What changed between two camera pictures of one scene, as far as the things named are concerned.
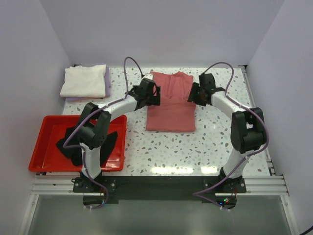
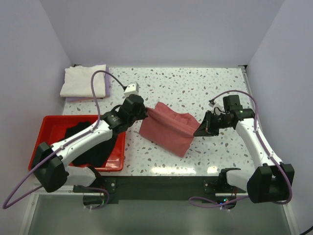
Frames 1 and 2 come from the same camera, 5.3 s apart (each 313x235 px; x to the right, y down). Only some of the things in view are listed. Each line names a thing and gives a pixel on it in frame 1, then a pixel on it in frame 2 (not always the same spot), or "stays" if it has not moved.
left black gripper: x=154 y=100 → x=143 y=114
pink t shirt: x=175 y=113 → x=169 y=129
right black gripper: x=192 y=97 → x=205 y=129
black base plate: x=160 y=188 stays
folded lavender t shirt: x=107 y=85 stays
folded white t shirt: x=85 y=81 stays
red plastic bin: x=47 y=156 stays
